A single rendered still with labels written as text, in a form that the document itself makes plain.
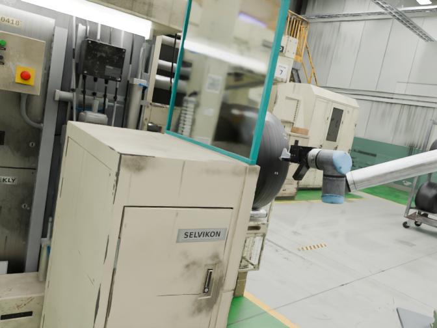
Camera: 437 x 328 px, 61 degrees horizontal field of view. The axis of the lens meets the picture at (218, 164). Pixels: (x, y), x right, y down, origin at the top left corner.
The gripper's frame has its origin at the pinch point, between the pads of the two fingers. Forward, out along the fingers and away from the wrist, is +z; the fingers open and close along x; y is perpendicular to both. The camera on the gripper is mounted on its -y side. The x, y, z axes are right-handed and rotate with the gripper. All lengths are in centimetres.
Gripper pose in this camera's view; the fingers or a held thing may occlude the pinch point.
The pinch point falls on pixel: (281, 159)
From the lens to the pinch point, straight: 181.2
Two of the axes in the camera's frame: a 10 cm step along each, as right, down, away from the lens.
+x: -8.2, -0.8, -5.7
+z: -5.6, -1.0, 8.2
